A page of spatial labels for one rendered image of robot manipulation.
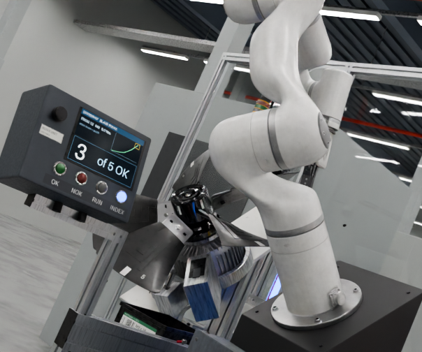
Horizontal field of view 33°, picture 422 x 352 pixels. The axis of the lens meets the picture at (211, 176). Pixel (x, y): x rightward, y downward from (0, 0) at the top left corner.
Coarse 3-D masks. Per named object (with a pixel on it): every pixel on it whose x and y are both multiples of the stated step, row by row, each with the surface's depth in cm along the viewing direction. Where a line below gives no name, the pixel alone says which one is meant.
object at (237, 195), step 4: (292, 172) 218; (296, 172) 217; (280, 176) 221; (284, 176) 224; (288, 176) 227; (292, 176) 231; (232, 188) 221; (232, 192) 224; (236, 192) 225; (240, 192) 226; (232, 196) 227; (236, 196) 228; (240, 196) 229; (244, 196) 230; (232, 200) 229; (236, 200) 231
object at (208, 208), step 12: (180, 192) 224; (192, 192) 222; (204, 192) 218; (180, 204) 216; (192, 204) 215; (204, 204) 217; (180, 216) 218; (192, 216) 217; (192, 228) 220; (204, 228) 220; (192, 240) 219
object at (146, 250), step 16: (160, 224) 214; (128, 240) 207; (144, 240) 208; (160, 240) 210; (176, 240) 213; (128, 256) 203; (144, 256) 204; (160, 256) 206; (176, 256) 209; (128, 272) 199; (144, 272) 200; (160, 272) 202; (160, 288) 198
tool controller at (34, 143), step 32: (32, 96) 137; (64, 96) 136; (32, 128) 132; (64, 128) 136; (96, 128) 140; (128, 128) 146; (0, 160) 137; (32, 160) 131; (64, 160) 135; (96, 160) 140; (128, 160) 145; (32, 192) 138; (64, 192) 135; (96, 192) 140; (128, 192) 145
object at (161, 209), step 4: (160, 204) 227; (164, 204) 227; (168, 204) 226; (160, 208) 227; (164, 208) 227; (168, 208) 226; (172, 208) 226; (160, 212) 227; (164, 212) 226; (168, 212) 226; (172, 212) 225; (160, 216) 227; (168, 216) 226; (160, 220) 226
